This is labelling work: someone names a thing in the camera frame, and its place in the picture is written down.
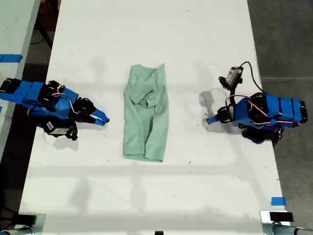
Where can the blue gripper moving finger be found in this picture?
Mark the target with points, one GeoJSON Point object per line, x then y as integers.
{"type": "Point", "coordinates": [96, 121]}

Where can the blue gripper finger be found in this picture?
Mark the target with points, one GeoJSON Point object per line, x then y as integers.
{"type": "Point", "coordinates": [213, 119]}

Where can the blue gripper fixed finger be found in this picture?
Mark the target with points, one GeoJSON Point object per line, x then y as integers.
{"type": "Point", "coordinates": [100, 115]}

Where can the pale green T-shirt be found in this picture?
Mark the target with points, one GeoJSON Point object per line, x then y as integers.
{"type": "Point", "coordinates": [137, 127]}

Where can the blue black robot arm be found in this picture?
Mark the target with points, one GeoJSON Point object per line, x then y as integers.
{"type": "Point", "coordinates": [27, 94]}
{"type": "Point", "coordinates": [281, 109]}

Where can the long blue tape strip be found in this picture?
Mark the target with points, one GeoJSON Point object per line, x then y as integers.
{"type": "Point", "coordinates": [11, 58]}

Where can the small blue tape square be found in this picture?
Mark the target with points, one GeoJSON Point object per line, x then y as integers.
{"type": "Point", "coordinates": [278, 201]}

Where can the white side table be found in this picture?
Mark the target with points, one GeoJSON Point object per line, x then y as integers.
{"type": "Point", "coordinates": [14, 29]}

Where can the metal table clamp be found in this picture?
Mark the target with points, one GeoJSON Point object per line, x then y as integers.
{"type": "Point", "coordinates": [40, 224]}
{"type": "Point", "coordinates": [265, 224]}

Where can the small black box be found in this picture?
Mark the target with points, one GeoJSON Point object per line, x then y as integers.
{"type": "Point", "coordinates": [26, 219]}
{"type": "Point", "coordinates": [281, 217]}

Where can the small black edge clip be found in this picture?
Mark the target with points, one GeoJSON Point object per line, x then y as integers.
{"type": "Point", "coordinates": [159, 233]}

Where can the silver black camera on gripper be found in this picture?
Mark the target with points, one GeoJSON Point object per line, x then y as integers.
{"type": "Point", "coordinates": [232, 76]}

